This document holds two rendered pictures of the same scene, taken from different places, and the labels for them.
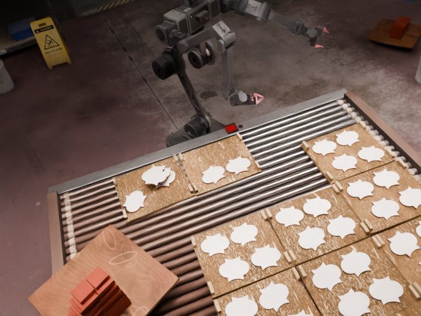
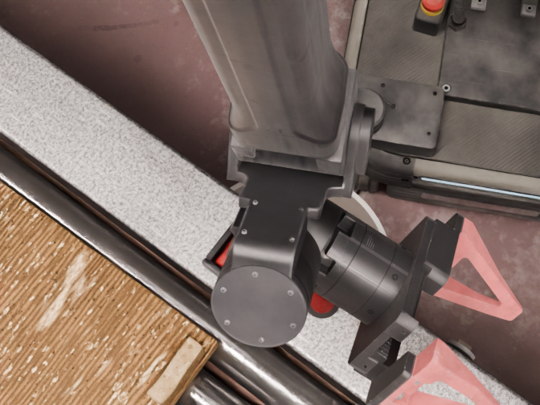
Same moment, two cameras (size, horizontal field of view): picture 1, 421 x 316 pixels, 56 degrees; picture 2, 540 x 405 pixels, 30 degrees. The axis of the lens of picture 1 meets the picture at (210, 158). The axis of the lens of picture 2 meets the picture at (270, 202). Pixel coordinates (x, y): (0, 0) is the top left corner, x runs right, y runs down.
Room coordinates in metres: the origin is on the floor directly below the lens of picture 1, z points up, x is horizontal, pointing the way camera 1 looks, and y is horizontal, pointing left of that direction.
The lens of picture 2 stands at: (1.81, -0.36, 1.78)
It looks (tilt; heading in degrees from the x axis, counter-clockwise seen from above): 73 degrees down; 57
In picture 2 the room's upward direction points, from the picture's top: 8 degrees counter-clockwise
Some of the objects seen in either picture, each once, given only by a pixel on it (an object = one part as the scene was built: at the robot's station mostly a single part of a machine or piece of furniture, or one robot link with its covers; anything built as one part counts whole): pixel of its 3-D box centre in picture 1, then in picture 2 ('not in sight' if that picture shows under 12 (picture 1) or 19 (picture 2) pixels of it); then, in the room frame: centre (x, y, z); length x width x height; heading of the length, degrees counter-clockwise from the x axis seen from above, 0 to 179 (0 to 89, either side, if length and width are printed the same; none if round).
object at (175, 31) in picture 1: (176, 37); not in sight; (2.26, 0.07, 1.45); 0.09 x 0.08 x 0.12; 128
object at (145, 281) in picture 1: (103, 289); not in sight; (0.88, 0.59, 1.03); 0.50 x 0.50 x 0.02; 42
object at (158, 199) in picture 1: (152, 187); not in sight; (1.53, 0.37, 0.93); 0.41 x 0.35 x 0.02; 105
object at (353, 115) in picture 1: (218, 162); not in sight; (1.66, -0.05, 0.90); 1.95 x 0.05 x 0.05; 102
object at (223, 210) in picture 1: (240, 204); not in sight; (1.31, -0.12, 0.90); 1.95 x 0.05 x 0.05; 102
